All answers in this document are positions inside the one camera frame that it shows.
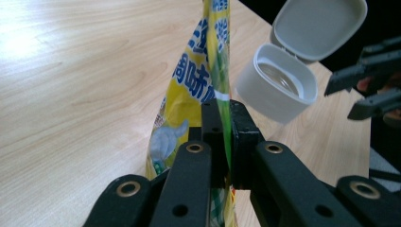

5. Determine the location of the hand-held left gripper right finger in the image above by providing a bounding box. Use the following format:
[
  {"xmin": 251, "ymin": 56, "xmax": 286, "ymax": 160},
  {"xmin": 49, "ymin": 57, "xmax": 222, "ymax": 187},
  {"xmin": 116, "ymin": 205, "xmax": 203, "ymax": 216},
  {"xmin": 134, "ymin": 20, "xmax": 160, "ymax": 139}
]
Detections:
[{"xmin": 229, "ymin": 98, "xmax": 267, "ymax": 191}]

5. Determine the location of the clear jar with white lid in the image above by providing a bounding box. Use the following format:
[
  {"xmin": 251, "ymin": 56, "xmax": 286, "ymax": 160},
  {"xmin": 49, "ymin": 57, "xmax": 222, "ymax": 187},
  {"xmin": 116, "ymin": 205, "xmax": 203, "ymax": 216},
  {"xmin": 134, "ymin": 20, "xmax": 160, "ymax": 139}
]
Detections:
[{"xmin": 235, "ymin": 0, "xmax": 369, "ymax": 125}]

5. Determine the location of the yellow spouted seasoning pouch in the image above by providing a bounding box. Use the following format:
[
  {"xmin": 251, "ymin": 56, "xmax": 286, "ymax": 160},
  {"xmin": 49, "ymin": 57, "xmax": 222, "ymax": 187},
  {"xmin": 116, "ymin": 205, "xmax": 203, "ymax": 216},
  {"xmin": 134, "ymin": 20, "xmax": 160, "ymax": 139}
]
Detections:
[{"xmin": 145, "ymin": 0, "xmax": 237, "ymax": 227}]

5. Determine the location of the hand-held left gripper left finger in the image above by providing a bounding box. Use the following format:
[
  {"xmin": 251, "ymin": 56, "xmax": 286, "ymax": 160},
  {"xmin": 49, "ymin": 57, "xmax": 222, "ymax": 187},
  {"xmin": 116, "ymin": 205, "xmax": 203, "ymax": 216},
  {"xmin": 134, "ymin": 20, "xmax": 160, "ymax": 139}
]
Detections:
[{"xmin": 200, "ymin": 97, "xmax": 229, "ymax": 189}]

